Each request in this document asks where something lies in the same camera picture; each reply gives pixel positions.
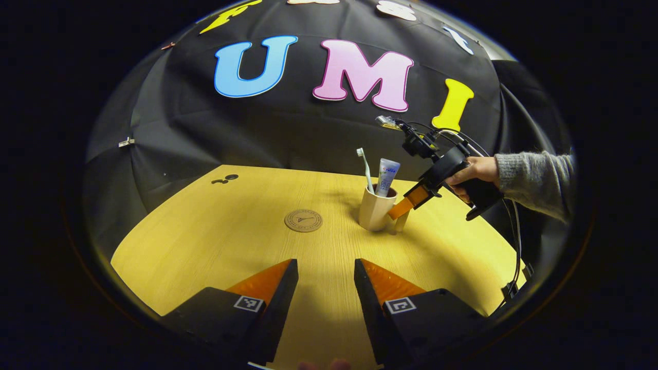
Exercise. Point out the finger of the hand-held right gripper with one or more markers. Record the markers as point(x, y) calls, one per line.
point(416, 195)

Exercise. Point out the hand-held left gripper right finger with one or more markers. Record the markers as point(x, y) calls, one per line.
point(370, 313)

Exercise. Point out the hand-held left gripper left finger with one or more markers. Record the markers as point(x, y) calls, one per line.
point(280, 308)

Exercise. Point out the white toothpaste tube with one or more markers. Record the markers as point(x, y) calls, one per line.
point(386, 177)

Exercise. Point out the beige cup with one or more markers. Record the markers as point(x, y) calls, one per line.
point(375, 210)

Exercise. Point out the white toothbrush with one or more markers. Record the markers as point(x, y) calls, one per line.
point(366, 172)

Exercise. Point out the round brown coaster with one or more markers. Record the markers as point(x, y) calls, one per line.
point(304, 220)

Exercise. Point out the wooden desktop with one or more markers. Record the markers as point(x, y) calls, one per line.
point(231, 241)

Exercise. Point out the black backdrop cloth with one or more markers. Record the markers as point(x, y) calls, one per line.
point(308, 128)

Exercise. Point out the black oval desk hole cover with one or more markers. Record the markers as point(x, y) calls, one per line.
point(224, 179)

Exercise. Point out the small silver clip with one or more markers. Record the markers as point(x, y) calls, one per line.
point(126, 142)

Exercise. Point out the small red clip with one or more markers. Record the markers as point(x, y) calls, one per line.
point(168, 46)

